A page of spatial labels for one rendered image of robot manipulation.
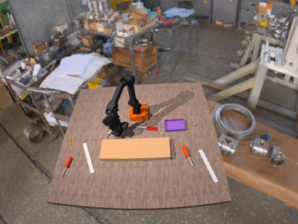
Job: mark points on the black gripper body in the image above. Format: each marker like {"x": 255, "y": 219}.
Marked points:
{"x": 124, "y": 125}

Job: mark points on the tan flat panel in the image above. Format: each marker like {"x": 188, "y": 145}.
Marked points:
{"x": 135, "y": 150}

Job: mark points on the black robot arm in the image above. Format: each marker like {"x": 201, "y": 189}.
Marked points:
{"x": 113, "y": 103}

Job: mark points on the white flat strip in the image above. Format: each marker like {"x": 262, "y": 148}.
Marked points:
{"x": 88, "y": 158}
{"x": 208, "y": 166}

